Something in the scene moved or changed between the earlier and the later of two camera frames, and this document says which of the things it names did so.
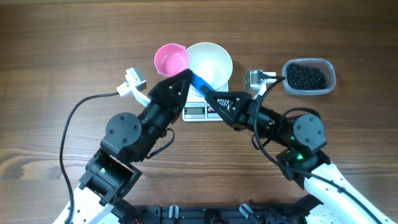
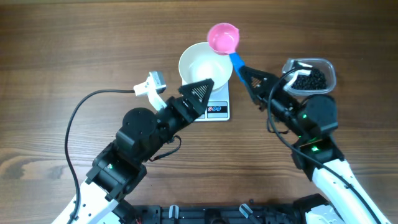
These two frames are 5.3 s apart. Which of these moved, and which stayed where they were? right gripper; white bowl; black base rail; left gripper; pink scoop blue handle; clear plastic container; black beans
Moved: pink scoop blue handle; right gripper; left gripper
Stayed: clear plastic container; white bowl; black beans; black base rail
